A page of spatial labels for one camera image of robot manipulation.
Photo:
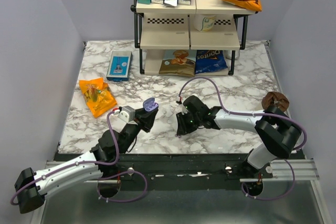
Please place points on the beige black shelf rack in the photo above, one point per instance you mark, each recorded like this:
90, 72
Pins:
158, 28

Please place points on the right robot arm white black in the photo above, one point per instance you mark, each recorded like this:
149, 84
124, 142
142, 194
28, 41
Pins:
277, 132

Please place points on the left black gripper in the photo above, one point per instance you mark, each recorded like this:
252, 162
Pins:
146, 118

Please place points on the blue razor box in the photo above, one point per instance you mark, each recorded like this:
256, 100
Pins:
119, 66

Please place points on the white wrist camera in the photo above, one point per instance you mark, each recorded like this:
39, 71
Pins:
125, 113
182, 108

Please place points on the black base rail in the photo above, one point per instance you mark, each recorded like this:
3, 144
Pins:
183, 171

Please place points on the gold brown snack bag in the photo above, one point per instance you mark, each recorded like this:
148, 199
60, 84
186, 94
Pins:
178, 62

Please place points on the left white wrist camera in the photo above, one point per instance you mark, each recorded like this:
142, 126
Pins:
125, 113

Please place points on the white yogurt cup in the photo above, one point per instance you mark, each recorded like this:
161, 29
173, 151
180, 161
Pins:
204, 23

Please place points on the orange candy bag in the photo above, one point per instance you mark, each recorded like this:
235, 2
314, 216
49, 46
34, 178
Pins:
97, 96

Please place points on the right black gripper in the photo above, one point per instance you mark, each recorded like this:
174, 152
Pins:
182, 128

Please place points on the lavender earbud charging case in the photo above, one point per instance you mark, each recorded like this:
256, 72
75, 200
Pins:
150, 104

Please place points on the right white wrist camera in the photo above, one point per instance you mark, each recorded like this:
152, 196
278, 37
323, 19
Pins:
182, 108

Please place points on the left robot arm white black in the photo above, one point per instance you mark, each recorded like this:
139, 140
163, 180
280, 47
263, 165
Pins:
32, 188

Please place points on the blue Doritos bag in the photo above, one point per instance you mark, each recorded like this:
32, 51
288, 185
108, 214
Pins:
210, 61

